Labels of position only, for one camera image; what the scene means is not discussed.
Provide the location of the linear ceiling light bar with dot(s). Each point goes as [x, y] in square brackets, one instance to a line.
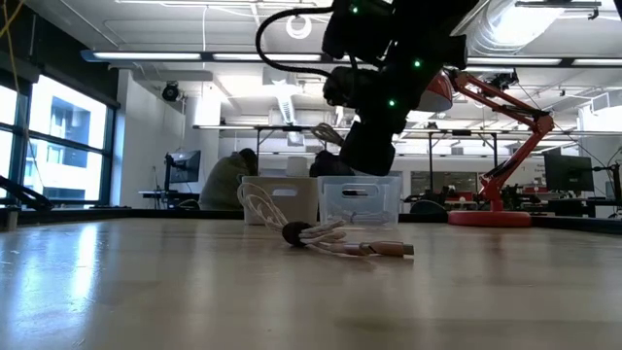
[146, 56]

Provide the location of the white storage bin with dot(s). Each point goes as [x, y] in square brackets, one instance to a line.
[301, 209]

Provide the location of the black computer monitor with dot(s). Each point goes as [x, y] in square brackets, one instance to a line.
[568, 172]
[187, 167]

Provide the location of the clear storage bin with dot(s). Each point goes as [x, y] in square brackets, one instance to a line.
[359, 209]

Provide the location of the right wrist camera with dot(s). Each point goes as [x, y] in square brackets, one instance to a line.
[347, 87]

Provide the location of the red desk lamp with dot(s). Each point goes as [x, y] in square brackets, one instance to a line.
[488, 219]

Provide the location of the person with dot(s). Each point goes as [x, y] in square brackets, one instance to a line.
[226, 185]
[330, 165]

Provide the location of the black metal rack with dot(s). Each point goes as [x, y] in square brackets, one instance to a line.
[272, 128]
[461, 131]

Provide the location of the white laptop lid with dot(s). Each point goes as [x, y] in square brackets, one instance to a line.
[296, 166]

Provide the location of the black aluminium table frame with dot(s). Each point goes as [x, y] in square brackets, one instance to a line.
[121, 212]

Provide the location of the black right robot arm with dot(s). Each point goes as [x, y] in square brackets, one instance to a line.
[427, 29]

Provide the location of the black chair back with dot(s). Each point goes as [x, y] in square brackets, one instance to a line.
[423, 208]

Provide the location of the large glass window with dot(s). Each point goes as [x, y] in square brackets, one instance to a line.
[68, 170]

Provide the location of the silver ventilation duct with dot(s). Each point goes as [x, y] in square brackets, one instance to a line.
[495, 29]

